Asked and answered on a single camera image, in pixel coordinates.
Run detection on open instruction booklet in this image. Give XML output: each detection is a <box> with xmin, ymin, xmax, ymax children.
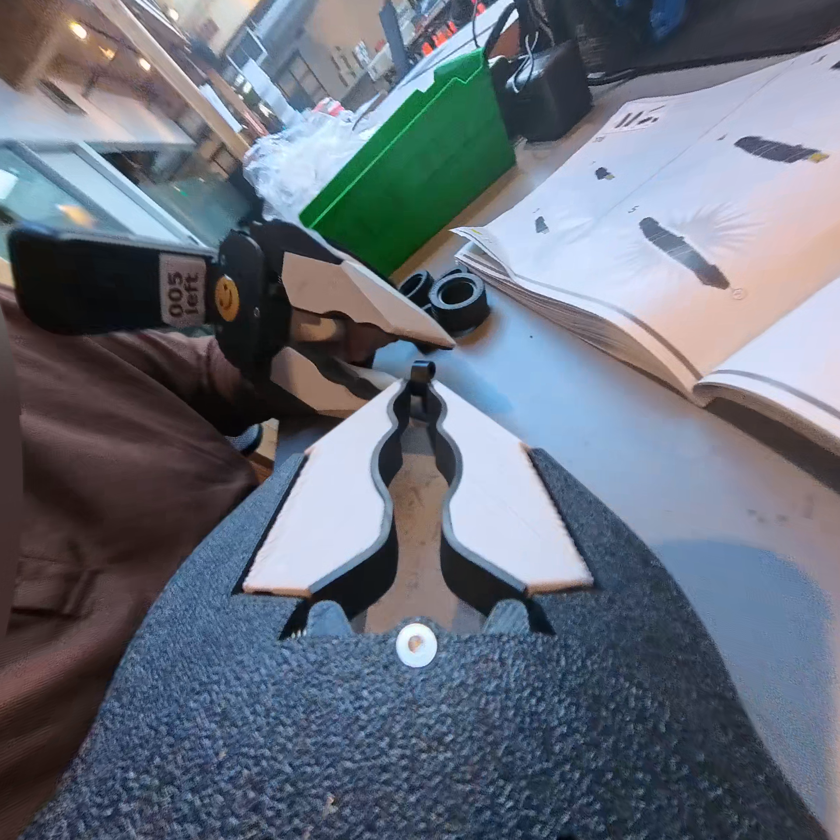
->
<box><xmin>451</xmin><ymin>39</ymin><xmax>840</xmax><ymax>457</ymax></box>

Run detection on person's left forearm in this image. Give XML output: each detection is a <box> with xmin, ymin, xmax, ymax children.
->
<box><xmin>0</xmin><ymin>283</ymin><xmax>290</xmax><ymax>487</ymax></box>

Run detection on small black brick connector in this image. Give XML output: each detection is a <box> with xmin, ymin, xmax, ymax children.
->
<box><xmin>406</xmin><ymin>360</ymin><xmax>439</xmax><ymax>424</ymax></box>

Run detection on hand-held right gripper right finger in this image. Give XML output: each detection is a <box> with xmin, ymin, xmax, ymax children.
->
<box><xmin>430</xmin><ymin>379</ymin><xmax>596</xmax><ymax>616</ymax></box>

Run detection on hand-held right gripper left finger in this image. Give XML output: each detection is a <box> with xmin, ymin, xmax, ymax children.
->
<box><xmin>243</xmin><ymin>379</ymin><xmax>401</xmax><ymax>618</ymax></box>

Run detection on black toy tire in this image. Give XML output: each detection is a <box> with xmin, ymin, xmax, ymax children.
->
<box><xmin>427</xmin><ymin>270</ymin><xmax>492</xmax><ymax>337</ymax></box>
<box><xmin>398</xmin><ymin>269</ymin><xmax>437</xmax><ymax>307</ymax></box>

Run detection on black power adapter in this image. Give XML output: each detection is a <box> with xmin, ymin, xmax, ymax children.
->
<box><xmin>505</xmin><ymin>39</ymin><xmax>595</xmax><ymax>144</ymax></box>

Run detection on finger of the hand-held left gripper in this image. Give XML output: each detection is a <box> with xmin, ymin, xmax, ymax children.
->
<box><xmin>270</xmin><ymin>348</ymin><xmax>403</xmax><ymax>420</ymax></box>
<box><xmin>281</xmin><ymin>251</ymin><xmax>458</xmax><ymax>350</ymax></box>

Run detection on clear plastic bags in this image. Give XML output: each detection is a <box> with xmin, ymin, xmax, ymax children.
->
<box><xmin>243</xmin><ymin>108</ymin><xmax>395</xmax><ymax>221</ymax></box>

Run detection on green plastic bin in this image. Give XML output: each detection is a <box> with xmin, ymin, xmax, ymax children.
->
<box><xmin>298</xmin><ymin>49</ymin><xmax>517</xmax><ymax>280</ymax></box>

